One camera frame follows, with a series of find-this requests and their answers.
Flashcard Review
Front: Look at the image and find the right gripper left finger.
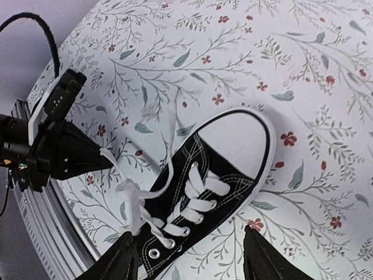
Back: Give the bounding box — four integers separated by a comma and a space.
89, 232, 138, 279

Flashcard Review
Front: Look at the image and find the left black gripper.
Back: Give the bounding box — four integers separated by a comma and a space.
17, 120, 112, 193

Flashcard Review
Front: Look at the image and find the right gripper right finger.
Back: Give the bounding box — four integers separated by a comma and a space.
243, 226, 312, 280

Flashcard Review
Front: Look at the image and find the black white canvas sneaker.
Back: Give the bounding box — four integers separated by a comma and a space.
116, 107, 276, 279

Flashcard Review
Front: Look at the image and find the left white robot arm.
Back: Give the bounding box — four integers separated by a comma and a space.
1, 115, 113, 193

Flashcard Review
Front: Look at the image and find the floral patterned table mat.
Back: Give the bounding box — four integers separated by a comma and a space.
57, 1, 372, 279

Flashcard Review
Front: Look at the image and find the front aluminium rail frame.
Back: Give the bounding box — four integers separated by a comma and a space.
8, 99, 101, 280

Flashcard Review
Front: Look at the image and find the left black looped cable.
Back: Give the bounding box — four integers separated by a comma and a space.
0, 11, 64, 79

